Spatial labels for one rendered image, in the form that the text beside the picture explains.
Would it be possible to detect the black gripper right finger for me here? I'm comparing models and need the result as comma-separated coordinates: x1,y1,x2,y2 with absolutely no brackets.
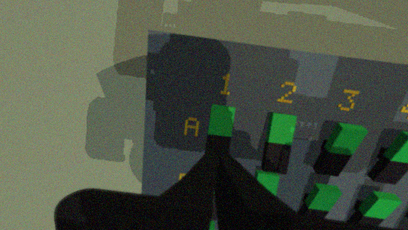
214,149,401,230

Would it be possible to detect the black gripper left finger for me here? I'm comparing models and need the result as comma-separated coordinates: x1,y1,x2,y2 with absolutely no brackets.
54,148,219,230

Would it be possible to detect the dark grey switch panel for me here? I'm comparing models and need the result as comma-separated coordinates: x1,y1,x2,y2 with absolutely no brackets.
142,29,408,230

